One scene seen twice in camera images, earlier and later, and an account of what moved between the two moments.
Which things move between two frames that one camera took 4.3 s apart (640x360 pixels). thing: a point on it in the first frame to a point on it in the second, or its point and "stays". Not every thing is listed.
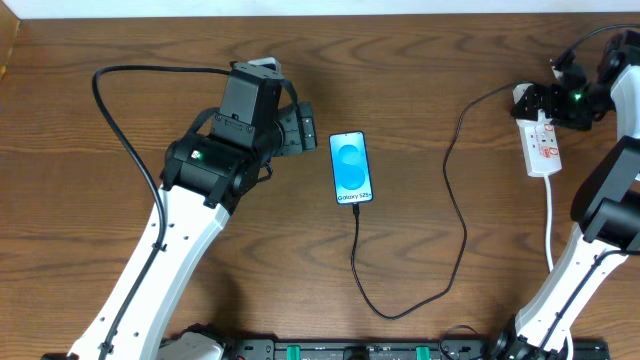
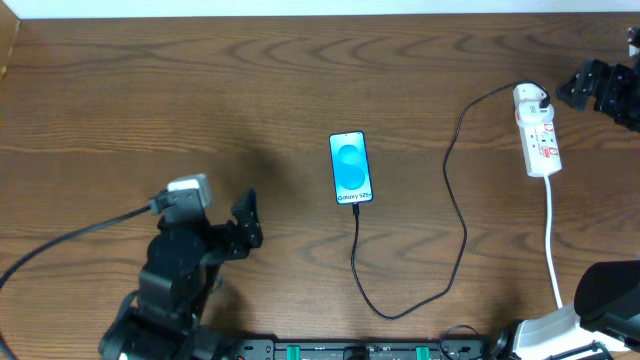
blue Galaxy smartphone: (351, 167) stays
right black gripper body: (538, 100) to (605, 85)
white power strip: (539, 146) stays
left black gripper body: (305, 126) to (220, 240)
